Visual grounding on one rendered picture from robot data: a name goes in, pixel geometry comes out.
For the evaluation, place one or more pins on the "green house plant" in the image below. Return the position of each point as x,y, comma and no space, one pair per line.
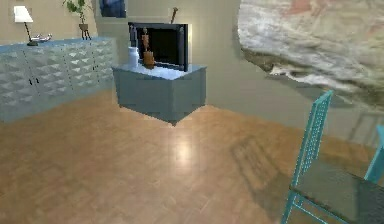
79,15

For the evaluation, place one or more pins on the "long grey-blue sideboard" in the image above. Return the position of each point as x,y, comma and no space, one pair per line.
50,73

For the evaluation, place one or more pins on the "brown stick object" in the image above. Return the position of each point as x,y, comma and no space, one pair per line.
174,14

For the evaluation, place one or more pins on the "grey-blue television stand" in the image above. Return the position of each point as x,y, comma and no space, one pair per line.
160,91

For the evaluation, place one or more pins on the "teal metal chair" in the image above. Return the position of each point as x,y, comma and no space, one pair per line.
320,173

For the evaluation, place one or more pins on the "small silver object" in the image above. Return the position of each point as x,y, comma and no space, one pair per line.
42,37

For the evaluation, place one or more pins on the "white vase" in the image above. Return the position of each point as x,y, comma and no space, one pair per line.
133,56

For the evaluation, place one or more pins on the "white shade table lamp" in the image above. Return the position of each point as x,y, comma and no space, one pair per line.
24,20

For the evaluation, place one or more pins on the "blue framed wall picture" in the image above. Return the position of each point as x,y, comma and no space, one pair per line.
112,7

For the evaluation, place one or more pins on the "black television set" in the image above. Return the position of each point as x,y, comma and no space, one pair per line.
166,43

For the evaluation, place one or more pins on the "brown wooden statuette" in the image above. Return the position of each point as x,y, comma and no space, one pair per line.
147,53

